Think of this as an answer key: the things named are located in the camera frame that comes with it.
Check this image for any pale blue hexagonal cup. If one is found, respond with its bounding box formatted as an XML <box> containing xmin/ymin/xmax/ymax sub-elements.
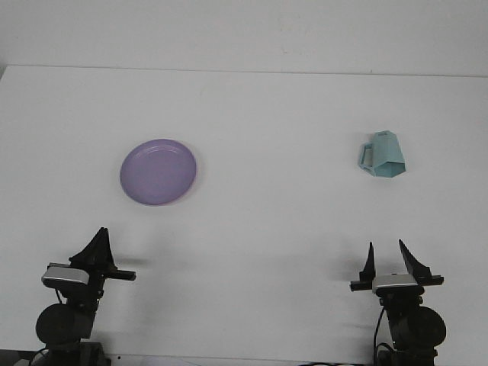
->
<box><xmin>357</xmin><ymin>130</ymin><xmax>407</xmax><ymax>179</ymax></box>

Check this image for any pale purple round plate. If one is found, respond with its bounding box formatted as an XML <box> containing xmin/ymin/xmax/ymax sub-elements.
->
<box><xmin>119</xmin><ymin>137</ymin><xmax>198</xmax><ymax>208</ymax></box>

